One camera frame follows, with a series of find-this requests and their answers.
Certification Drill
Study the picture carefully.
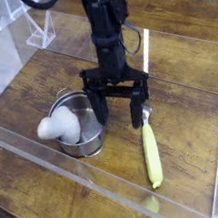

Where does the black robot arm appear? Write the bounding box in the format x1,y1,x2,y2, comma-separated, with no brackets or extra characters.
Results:
80,0,149,129

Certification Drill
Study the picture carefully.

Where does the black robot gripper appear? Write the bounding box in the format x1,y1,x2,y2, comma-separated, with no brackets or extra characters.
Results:
73,27,159,139

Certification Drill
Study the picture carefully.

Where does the small steel pot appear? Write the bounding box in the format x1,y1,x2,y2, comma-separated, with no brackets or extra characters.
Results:
49,88,106,158

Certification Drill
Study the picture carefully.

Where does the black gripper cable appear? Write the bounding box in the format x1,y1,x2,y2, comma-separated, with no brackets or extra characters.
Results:
16,0,145,74

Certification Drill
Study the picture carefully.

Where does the white toy mushroom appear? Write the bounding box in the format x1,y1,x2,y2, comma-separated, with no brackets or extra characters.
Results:
37,106,81,145

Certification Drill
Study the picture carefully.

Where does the clear acrylic triangle bracket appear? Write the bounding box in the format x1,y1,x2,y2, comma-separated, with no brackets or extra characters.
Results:
24,11,56,49

